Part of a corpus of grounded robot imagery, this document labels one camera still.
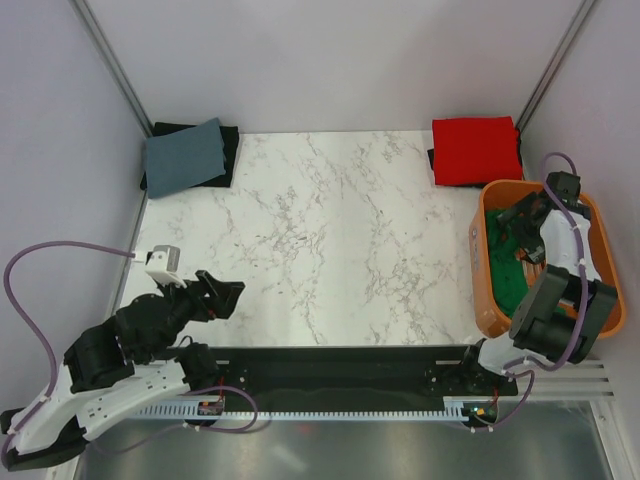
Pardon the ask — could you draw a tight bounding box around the left aluminium corner post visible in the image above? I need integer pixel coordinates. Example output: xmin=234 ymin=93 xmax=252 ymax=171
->
xmin=69 ymin=0 xmax=152 ymax=137

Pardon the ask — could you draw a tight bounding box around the right aluminium corner post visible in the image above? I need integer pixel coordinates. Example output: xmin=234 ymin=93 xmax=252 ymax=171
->
xmin=516 ymin=0 xmax=600 ymax=133

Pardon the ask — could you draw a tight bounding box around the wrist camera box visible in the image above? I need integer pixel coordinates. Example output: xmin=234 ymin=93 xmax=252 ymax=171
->
xmin=145 ymin=245 xmax=181 ymax=285
xmin=546 ymin=171 xmax=581 ymax=203

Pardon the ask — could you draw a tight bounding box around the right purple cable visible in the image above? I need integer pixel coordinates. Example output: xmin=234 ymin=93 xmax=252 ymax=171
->
xmin=459 ymin=152 xmax=591 ymax=434

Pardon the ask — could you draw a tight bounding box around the white slotted cable duct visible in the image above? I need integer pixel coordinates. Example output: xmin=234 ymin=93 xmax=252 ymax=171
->
xmin=132 ymin=398 xmax=495 ymax=422

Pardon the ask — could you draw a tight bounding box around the folded red shirt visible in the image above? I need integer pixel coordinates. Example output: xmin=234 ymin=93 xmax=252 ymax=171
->
xmin=431 ymin=115 xmax=525 ymax=187

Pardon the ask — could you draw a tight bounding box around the orange plastic basket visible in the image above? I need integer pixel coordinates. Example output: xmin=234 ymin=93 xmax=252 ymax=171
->
xmin=468 ymin=180 xmax=626 ymax=339

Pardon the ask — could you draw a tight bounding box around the green polo shirt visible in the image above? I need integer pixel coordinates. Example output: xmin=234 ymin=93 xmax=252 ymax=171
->
xmin=485 ymin=209 xmax=529 ymax=318

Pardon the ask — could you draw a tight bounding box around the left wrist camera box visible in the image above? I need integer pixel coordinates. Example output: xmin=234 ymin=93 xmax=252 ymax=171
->
xmin=145 ymin=245 xmax=181 ymax=285

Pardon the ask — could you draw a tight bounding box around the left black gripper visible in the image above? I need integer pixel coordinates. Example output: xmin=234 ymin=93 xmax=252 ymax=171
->
xmin=145 ymin=269 xmax=245 ymax=362

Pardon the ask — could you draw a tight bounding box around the folded grey-blue shirt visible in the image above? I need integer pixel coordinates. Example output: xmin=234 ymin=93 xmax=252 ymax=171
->
xmin=143 ymin=117 xmax=227 ymax=200

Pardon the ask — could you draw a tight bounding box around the aluminium rail frame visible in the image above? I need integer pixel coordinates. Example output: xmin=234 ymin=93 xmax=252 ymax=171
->
xmin=528 ymin=359 xmax=614 ymax=401

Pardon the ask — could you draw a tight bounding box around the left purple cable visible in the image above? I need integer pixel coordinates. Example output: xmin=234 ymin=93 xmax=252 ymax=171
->
xmin=0 ymin=240 xmax=139 ymax=454

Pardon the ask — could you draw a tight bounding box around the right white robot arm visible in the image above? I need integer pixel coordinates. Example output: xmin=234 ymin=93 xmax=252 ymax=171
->
xmin=457 ymin=180 xmax=622 ymax=394

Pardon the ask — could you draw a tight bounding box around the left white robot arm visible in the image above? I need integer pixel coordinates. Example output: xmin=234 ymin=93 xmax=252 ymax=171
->
xmin=1 ymin=270 xmax=246 ymax=471

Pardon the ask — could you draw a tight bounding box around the aluminium corner post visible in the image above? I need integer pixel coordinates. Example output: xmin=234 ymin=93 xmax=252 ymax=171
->
xmin=516 ymin=0 xmax=600 ymax=133
xmin=69 ymin=0 xmax=152 ymax=137

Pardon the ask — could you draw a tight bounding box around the folded black shirt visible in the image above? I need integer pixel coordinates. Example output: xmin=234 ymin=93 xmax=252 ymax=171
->
xmin=426 ymin=127 xmax=526 ymax=189
xmin=139 ymin=121 xmax=241 ymax=191

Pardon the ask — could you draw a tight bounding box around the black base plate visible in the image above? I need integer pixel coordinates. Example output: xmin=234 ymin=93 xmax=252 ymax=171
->
xmin=212 ymin=345 xmax=518 ymax=412

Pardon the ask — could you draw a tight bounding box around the purple cable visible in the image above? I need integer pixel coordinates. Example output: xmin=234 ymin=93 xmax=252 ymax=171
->
xmin=459 ymin=152 xmax=591 ymax=434
xmin=0 ymin=240 xmax=139 ymax=454

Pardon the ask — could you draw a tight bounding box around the folded black shirt right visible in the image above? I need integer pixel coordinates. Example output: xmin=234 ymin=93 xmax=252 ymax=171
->
xmin=426 ymin=127 xmax=526 ymax=189

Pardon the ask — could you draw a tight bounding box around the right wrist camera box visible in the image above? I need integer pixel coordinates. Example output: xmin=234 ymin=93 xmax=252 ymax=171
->
xmin=546 ymin=171 xmax=581 ymax=203

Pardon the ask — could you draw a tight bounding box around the folded black shirt left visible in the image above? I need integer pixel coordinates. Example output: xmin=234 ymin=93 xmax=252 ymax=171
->
xmin=139 ymin=121 xmax=241 ymax=191

